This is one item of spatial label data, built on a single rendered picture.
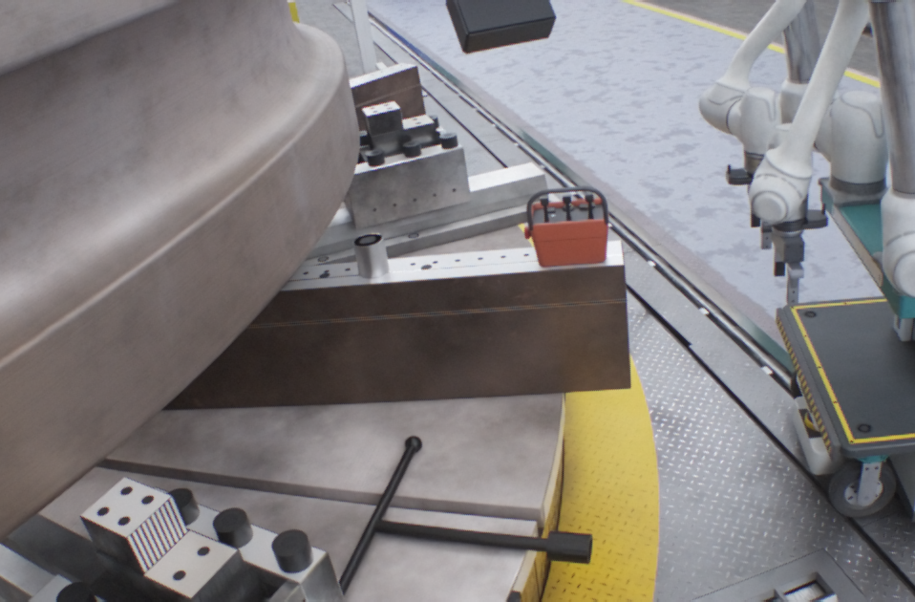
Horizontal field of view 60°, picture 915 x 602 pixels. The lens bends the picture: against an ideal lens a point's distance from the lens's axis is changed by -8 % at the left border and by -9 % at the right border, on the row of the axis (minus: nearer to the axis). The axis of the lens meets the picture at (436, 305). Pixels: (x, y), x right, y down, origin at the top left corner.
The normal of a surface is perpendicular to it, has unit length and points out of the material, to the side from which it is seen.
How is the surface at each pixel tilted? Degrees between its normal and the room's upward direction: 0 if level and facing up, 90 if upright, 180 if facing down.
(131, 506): 0
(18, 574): 0
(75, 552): 0
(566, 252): 97
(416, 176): 90
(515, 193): 72
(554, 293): 90
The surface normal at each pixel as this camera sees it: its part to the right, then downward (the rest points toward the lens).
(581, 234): -0.11, 0.60
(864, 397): -0.15, -0.86
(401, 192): 0.25, 0.43
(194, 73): 0.96, -0.01
